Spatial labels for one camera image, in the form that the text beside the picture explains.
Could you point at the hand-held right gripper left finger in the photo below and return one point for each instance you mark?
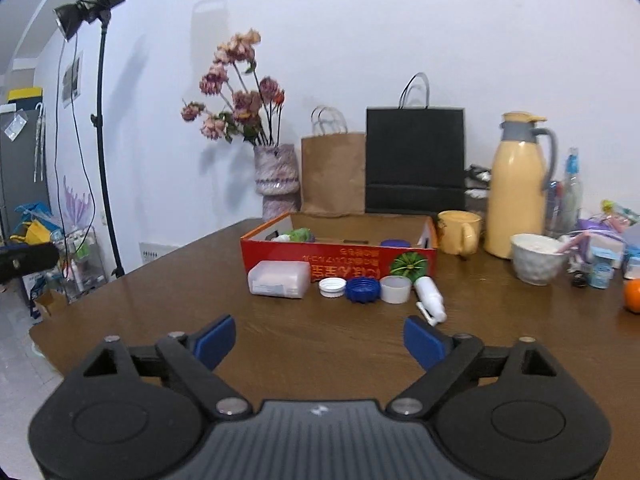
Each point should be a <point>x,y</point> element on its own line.
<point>217,342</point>

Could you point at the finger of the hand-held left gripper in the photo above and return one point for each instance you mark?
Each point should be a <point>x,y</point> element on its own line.
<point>27,261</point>

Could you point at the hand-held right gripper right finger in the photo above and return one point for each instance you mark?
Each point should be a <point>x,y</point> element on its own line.
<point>425,342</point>

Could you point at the blue round lid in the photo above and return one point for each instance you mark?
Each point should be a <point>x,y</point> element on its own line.
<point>396,243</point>

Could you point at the red cardboard box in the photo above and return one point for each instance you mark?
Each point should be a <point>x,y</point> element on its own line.
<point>340,262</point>

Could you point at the green plastic piece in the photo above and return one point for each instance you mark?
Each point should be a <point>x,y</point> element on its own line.
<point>299,234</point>

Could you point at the blue and yellow bags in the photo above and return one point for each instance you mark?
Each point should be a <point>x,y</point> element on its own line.
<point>32,222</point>

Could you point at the white plastic bottle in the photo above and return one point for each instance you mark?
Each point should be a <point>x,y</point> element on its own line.
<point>431,297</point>

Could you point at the small cardboard box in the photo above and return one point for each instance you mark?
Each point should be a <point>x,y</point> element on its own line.
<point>50,304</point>

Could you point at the translucent plastic cup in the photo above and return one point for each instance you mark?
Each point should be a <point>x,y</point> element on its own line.
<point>396,290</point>

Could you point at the blue ridged cap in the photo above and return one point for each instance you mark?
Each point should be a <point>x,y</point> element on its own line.
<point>363,291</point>

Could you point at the white plastic box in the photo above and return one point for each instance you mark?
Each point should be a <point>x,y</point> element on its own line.
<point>277,280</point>

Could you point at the grey cabinet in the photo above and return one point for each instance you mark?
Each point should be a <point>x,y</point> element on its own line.
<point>22,170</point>

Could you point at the white ridged cap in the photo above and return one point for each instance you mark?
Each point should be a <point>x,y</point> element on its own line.
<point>332,287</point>

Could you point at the yellow mug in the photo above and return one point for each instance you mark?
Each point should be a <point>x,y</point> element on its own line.
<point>457,235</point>

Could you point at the white dimpled bowl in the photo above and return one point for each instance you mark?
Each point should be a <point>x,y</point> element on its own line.
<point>537,262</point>

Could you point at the yellow thermos jug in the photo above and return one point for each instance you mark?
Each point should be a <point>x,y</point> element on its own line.
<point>515,200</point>

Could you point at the speckled ceramic vase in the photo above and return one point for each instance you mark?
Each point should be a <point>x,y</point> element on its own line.
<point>277,175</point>

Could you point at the black paper bag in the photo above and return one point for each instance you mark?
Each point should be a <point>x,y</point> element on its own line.
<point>415,155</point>

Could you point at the small blue white cup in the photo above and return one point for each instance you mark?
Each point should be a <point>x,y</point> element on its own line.
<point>601,275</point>

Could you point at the brown paper bag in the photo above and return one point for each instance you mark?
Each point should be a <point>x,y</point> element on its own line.
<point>332,175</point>

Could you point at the purple bag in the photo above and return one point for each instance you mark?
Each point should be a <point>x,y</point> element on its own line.
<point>592,227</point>

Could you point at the blue tissue packet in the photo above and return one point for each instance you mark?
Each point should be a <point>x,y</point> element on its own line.
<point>607,247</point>

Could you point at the glass bottle with blue cap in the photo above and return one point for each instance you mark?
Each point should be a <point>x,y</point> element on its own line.
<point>570,195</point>

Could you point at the orange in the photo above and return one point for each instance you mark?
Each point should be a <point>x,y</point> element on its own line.
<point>633,296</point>

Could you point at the dried pink roses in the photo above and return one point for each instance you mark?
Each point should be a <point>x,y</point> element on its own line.
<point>245,105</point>

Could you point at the purple wall sticker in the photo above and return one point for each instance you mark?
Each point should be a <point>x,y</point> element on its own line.
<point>77,205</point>

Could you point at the wall poster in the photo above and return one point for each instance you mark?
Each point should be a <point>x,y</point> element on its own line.
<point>72,80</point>

